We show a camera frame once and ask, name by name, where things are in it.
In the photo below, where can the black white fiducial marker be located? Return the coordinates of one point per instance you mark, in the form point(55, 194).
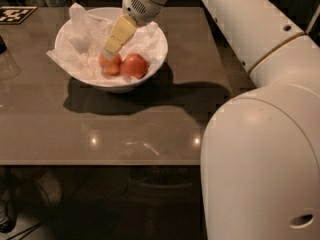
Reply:
point(15, 15)

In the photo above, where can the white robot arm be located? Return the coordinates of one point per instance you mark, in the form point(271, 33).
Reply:
point(260, 153)

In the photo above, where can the white ceramic bowl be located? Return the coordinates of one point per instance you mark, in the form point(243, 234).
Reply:
point(66, 37)

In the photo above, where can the red apple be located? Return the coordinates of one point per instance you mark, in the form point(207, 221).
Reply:
point(111, 66)
point(134, 65)

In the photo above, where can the dark object at left edge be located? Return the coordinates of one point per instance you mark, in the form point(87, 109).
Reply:
point(3, 46)

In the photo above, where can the white crumpled paper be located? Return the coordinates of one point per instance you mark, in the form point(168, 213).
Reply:
point(80, 40)

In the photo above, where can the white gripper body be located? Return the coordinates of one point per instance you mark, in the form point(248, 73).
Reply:
point(139, 6)

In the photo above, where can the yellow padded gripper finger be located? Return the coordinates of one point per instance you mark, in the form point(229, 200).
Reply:
point(122, 31)

